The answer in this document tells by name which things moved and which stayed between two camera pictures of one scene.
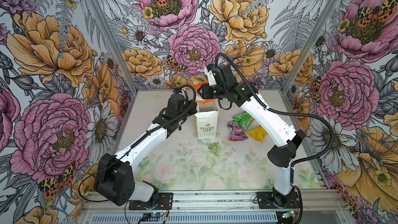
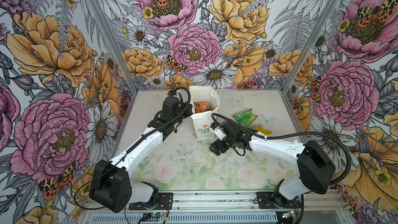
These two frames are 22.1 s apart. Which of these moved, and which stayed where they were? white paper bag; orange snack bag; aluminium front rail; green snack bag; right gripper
Moved: orange snack bag; right gripper
Stayed: white paper bag; green snack bag; aluminium front rail
